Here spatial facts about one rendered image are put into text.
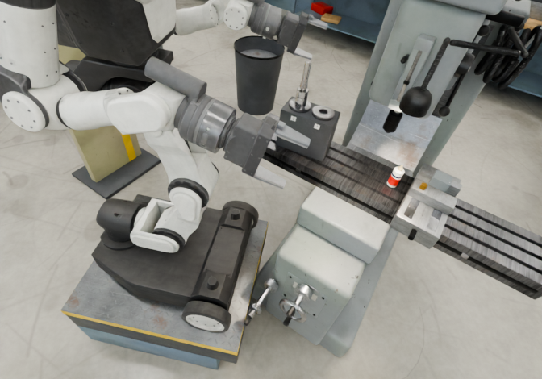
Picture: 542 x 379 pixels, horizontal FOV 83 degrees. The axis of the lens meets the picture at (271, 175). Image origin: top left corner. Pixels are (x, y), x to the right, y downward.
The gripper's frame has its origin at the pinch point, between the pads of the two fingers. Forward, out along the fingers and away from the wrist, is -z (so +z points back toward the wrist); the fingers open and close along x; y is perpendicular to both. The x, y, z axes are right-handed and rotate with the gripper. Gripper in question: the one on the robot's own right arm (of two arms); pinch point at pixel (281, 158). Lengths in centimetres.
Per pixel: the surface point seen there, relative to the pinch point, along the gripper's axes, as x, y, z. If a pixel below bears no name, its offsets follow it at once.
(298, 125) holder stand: -29, 65, -4
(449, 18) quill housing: 27, 46, -23
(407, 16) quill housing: 22, 50, -15
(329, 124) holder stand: -22, 63, -15
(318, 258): -60, 33, -34
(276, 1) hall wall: -103, 561, 100
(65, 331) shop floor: -166, 4, 56
